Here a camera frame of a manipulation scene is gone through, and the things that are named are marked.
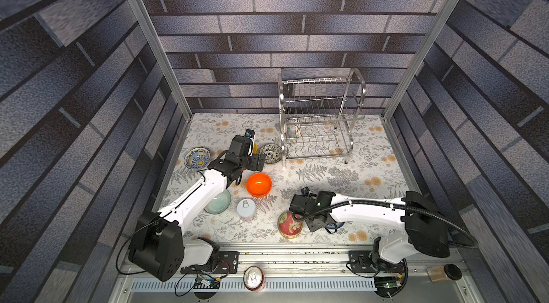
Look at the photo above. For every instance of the dark glass patterned bowl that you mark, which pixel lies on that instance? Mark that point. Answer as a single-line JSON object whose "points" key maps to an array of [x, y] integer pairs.
{"points": [[291, 131]]}

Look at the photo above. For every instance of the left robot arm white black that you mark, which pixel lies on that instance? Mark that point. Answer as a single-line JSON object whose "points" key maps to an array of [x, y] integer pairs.
{"points": [[157, 245]]}

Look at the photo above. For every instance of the blue white floral bowl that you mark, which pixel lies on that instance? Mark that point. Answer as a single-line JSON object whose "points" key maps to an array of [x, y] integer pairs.
{"points": [[333, 227]]}

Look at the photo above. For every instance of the floral table mat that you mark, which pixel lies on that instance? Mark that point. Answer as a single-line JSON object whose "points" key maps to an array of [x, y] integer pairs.
{"points": [[372, 173]]}

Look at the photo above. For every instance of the blue yellow patterned plate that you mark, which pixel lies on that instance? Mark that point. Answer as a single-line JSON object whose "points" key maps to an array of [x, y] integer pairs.
{"points": [[197, 158]]}

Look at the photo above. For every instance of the stainless steel dish rack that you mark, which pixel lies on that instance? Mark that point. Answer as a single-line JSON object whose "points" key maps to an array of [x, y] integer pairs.
{"points": [[327, 110]]}

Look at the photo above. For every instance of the pale green ceramic bowl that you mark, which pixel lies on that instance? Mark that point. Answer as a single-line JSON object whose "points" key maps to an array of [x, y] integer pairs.
{"points": [[219, 204]]}

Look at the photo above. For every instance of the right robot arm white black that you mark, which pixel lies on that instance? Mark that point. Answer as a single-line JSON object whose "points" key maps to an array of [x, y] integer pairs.
{"points": [[414, 229]]}

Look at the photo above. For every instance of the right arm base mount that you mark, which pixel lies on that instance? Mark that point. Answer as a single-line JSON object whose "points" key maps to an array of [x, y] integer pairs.
{"points": [[360, 262]]}

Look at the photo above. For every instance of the orange plastic bowl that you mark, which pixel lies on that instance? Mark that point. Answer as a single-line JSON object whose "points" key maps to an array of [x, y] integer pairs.
{"points": [[259, 185]]}

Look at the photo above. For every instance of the red floral bowl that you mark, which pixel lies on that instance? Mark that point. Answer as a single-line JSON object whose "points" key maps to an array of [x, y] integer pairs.
{"points": [[288, 227]]}

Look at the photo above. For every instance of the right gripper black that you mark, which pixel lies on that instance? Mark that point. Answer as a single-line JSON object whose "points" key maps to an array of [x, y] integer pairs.
{"points": [[298, 211]]}

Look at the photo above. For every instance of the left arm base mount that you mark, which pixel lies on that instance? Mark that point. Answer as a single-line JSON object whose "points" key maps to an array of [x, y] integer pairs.
{"points": [[226, 263]]}

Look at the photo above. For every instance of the black white leaf bowl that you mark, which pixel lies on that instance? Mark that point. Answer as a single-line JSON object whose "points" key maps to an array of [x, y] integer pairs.
{"points": [[272, 153]]}

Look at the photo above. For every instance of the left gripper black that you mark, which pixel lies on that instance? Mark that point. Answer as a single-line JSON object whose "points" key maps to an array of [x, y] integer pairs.
{"points": [[255, 165]]}

